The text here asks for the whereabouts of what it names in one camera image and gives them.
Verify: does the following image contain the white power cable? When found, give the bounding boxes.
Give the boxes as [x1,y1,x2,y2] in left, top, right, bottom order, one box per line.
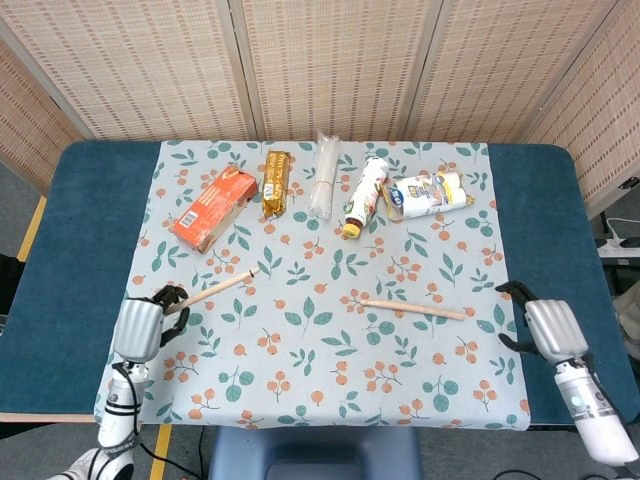
[602,214,640,241]

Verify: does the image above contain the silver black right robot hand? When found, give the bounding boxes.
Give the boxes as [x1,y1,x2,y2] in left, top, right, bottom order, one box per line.
[494,280,591,362]

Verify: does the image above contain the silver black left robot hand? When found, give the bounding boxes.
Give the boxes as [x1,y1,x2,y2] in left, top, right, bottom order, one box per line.
[110,284,191,364]

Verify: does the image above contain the leaf and berry tablecloth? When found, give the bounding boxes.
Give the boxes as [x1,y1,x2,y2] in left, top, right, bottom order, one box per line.
[93,140,531,431]

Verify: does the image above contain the clear plastic cup stack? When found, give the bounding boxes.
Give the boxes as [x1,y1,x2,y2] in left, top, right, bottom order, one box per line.
[307,130,342,220]

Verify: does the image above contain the wooden stick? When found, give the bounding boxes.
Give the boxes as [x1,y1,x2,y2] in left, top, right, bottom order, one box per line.
[360,298,465,321]
[164,267,262,316]

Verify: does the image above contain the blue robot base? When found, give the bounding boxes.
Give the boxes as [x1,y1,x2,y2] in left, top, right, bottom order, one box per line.
[207,425,424,480]

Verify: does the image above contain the woven bamboo folding screen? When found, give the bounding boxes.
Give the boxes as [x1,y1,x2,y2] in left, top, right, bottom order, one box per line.
[0,0,640,221]

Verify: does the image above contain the orange cardboard snack box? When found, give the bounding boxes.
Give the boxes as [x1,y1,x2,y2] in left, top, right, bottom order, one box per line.
[169,165,260,255]

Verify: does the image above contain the white roll pack in plastic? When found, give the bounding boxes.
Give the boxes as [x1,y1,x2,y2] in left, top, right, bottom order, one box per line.
[381,170,475,223]

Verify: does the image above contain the teal felt table cover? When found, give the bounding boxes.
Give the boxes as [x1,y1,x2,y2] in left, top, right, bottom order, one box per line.
[0,140,634,426]

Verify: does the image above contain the yellow cap drink bottle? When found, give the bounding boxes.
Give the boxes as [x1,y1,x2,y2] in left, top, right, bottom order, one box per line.
[341,156,390,240]

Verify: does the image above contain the gold foil biscuit packet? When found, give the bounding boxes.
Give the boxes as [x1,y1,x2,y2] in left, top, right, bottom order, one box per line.
[261,149,293,219]

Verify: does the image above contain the black floor cable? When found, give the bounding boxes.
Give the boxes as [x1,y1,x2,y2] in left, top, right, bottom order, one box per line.
[134,429,214,474]

